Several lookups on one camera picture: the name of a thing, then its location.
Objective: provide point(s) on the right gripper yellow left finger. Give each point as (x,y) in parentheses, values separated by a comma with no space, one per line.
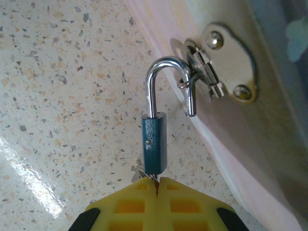
(134,204)

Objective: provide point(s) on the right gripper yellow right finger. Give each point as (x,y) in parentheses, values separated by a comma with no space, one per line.
(187,204)

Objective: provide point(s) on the small silver spare key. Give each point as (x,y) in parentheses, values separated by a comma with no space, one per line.
(138,168)

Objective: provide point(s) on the small blue padlock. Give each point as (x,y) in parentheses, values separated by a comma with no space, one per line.
(154,144)

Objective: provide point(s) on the silver hasp plate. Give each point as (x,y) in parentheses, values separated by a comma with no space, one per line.
(235,65)

